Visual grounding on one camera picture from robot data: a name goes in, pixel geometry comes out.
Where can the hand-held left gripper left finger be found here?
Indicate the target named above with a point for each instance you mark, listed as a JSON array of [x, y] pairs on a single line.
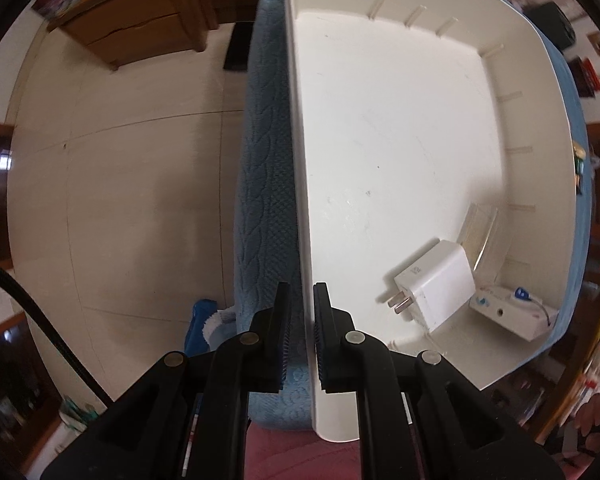
[[280, 345]]

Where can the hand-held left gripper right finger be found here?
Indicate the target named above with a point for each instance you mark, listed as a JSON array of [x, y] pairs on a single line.
[[321, 350]]

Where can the white charger plug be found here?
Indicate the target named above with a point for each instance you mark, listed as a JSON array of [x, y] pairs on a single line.
[[437, 285]]

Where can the small white device box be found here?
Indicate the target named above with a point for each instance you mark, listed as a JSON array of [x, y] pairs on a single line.
[[510, 317]]

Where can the white plastic storage bin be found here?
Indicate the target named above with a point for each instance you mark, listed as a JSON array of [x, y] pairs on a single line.
[[405, 135]]

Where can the blue fluffy slipper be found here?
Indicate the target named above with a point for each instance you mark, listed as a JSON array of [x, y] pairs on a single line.
[[200, 325]]

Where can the blue fluffy blanket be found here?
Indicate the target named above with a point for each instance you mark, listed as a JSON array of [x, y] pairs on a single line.
[[265, 210]]

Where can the green bottle with gold cap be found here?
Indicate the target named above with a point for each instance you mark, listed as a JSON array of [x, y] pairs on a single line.
[[580, 167]]

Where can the wooden side cabinet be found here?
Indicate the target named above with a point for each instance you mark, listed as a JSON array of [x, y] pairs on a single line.
[[130, 20]]

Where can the dark green heater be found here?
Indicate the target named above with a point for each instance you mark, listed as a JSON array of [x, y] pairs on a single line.
[[550, 25]]

